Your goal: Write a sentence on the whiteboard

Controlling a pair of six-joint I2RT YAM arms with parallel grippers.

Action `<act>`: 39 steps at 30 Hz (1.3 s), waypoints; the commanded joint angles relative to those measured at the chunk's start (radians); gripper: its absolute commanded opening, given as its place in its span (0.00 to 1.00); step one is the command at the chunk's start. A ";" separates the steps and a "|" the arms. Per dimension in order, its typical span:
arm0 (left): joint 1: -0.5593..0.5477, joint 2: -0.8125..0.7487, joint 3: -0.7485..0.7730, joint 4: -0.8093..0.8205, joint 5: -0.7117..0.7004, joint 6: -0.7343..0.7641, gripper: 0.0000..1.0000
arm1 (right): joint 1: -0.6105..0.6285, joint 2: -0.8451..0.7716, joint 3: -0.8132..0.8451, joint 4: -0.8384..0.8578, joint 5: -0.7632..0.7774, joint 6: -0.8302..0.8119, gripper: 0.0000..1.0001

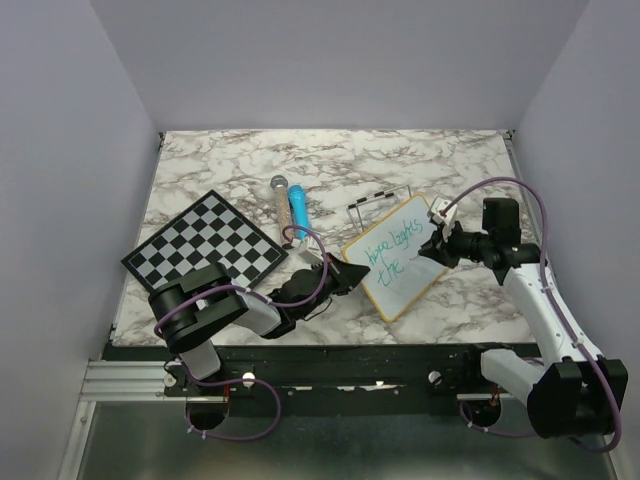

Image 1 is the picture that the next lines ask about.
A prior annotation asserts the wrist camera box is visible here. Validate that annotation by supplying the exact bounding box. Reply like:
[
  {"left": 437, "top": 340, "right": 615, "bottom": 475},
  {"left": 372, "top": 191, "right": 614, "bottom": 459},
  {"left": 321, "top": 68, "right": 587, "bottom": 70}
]
[
  {"left": 428, "top": 197, "right": 457, "bottom": 239},
  {"left": 298, "top": 234, "right": 324, "bottom": 265}
]

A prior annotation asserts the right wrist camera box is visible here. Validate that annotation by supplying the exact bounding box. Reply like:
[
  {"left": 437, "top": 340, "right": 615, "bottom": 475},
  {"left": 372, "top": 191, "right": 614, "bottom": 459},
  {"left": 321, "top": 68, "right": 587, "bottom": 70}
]
[{"left": 428, "top": 197, "right": 457, "bottom": 239}]

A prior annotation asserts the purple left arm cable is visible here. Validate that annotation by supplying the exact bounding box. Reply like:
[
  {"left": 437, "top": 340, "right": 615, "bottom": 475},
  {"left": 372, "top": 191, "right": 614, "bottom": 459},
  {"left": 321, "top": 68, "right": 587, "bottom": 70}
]
[{"left": 152, "top": 223, "right": 332, "bottom": 441}]

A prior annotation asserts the blue toy microphone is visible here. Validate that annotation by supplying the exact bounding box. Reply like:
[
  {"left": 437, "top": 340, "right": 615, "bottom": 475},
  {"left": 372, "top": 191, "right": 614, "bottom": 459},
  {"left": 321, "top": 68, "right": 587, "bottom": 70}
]
[{"left": 288, "top": 184, "right": 310, "bottom": 228}]

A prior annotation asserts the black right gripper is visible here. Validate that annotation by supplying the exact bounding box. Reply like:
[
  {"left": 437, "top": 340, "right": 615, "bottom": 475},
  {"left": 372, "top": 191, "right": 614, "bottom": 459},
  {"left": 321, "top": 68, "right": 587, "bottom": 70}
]
[{"left": 419, "top": 216, "right": 493, "bottom": 269}]

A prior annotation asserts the aluminium frame rail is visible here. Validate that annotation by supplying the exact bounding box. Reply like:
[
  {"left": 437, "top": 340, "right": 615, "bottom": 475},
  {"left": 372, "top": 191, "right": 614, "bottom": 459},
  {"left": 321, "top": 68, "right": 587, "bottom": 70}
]
[{"left": 64, "top": 357, "right": 609, "bottom": 480}]

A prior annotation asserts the black white chessboard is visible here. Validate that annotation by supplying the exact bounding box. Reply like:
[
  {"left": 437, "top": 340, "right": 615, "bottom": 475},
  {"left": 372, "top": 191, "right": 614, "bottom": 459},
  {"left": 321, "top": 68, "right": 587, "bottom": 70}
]
[{"left": 121, "top": 190, "right": 287, "bottom": 292}]

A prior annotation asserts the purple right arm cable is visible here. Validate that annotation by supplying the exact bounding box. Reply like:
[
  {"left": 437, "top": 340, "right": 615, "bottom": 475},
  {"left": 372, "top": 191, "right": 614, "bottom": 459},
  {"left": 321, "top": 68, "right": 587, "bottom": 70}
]
[{"left": 439, "top": 177, "right": 624, "bottom": 454}]

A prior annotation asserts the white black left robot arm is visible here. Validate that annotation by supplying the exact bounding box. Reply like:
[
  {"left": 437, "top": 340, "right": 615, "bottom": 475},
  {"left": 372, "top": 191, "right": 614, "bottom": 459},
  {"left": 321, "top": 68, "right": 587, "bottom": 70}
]
[{"left": 148, "top": 254, "right": 370, "bottom": 395}]

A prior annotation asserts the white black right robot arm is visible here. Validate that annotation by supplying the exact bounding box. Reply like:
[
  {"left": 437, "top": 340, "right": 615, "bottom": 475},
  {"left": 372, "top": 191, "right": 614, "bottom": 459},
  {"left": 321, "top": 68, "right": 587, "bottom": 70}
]
[{"left": 419, "top": 198, "right": 628, "bottom": 451}]

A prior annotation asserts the yellow framed whiteboard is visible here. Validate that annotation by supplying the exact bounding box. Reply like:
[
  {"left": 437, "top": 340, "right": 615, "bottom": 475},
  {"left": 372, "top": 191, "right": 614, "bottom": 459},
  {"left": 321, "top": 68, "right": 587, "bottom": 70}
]
[{"left": 342, "top": 194, "right": 447, "bottom": 322}]

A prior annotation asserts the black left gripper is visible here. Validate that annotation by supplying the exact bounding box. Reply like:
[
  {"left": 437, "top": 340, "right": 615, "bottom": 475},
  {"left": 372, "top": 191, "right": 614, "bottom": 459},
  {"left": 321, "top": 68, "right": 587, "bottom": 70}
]
[{"left": 295, "top": 252, "right": 370, "bottom": 321}]

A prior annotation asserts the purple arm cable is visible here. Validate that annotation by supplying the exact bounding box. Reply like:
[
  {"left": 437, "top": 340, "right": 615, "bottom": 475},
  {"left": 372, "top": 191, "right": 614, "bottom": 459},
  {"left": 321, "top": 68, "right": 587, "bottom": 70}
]
[
  {"left": 152, "top": 223, "right": 332, "bottom": 441},
  {"left": 439, "top": 177, "right": 624, "bottom": 454}
]

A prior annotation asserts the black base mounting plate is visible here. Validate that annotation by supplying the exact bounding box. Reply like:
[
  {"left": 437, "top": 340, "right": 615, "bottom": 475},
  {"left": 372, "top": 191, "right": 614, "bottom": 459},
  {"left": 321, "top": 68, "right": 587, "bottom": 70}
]
[{"left": 102, "top": 344, "right": 512, "bottom": 418}]

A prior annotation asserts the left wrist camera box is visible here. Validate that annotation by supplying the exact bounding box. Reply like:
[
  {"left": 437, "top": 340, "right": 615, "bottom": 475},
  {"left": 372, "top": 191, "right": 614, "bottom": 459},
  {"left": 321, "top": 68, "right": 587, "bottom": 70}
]
[{"left": 298, "top": 234, "right": 324, "bottom": 265}]

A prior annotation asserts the metal wire whiteboard stand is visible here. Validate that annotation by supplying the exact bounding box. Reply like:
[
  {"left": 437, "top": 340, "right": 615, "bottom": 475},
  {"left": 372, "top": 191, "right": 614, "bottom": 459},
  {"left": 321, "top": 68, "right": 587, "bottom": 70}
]
[{"left": 346, "top": 184, "right": 412, "bottom": 233}]

